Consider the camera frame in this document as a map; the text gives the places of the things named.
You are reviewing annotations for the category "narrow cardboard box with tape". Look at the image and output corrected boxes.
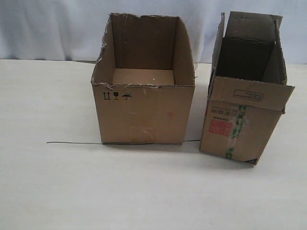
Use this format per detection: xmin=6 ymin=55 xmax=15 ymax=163
xmin=200 ymin=11 xmax=294 ymax=165

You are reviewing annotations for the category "large open cardboard box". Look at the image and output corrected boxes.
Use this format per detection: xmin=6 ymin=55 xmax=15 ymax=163
xmin=91 ymin=13 xmax=195 ymax=144

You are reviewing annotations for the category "thin black line marker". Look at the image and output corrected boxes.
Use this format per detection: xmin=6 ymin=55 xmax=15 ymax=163
xmin=46 ymin=139 xmax=200 ymax=145

